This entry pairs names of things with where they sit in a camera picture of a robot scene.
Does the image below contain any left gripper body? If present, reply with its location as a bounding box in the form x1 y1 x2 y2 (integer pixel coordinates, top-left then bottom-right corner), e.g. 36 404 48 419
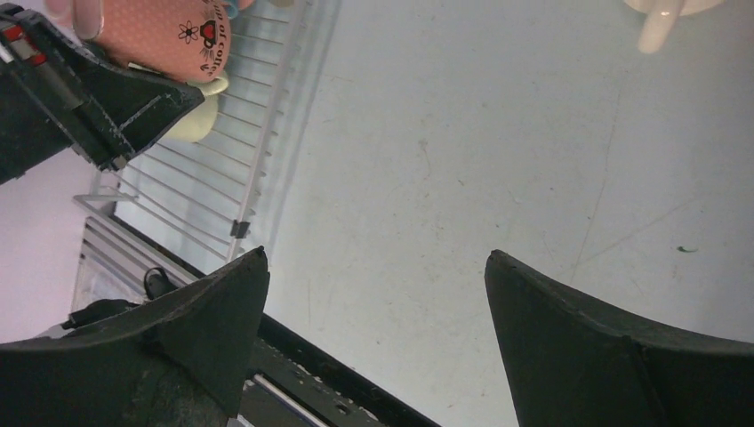
1 3 89 184

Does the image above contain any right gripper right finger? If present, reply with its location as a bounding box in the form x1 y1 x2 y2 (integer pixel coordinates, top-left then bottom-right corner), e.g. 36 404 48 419
485 250 753 426

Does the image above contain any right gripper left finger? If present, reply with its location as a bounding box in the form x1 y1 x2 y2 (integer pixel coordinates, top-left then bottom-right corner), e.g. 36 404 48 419
1 247 270 426

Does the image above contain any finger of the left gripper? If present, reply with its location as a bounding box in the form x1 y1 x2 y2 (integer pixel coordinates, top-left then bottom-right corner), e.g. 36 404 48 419
37 43 205 171

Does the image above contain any salmon printed mug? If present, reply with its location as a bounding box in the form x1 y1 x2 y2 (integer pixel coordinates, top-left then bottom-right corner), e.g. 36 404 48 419
43 0 231 83

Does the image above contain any cream mug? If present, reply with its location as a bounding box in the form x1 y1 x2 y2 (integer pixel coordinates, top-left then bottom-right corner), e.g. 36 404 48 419
622 0 724 54

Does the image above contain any light green mug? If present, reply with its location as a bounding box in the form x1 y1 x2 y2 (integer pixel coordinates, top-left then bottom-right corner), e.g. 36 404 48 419
164 71 229 143

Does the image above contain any blue mug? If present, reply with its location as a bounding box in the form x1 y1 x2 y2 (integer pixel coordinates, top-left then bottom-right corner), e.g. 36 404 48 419
222 0 239 20

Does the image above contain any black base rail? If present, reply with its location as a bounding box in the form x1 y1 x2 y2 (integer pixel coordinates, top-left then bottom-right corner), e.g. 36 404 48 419
61 214 443 427

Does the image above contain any aluminium frame rail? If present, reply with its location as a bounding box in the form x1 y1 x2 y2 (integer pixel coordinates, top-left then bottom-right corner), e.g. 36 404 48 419
71 213 204 311

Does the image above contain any wire dish rack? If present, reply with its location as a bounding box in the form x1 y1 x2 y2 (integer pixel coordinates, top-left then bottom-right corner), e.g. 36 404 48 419
77 1 341 272

